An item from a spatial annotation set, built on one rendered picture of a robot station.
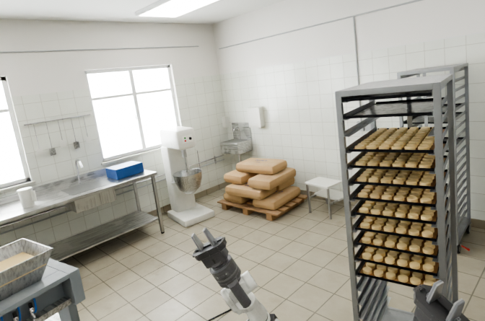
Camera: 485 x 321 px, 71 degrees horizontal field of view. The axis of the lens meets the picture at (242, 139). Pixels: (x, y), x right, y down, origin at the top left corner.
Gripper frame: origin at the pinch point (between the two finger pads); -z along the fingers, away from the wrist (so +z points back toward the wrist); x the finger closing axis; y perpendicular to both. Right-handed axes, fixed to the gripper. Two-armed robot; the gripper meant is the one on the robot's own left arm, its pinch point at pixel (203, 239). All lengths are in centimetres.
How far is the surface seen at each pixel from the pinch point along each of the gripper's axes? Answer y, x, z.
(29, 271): -16, -85, -13
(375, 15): -351, 166, 2
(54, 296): -23, -91, 4
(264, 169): -355, -51, 113
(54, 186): -277, -280, -22
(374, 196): -73, 58, 56
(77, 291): -25, -81, 8
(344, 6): -378, 144, -25
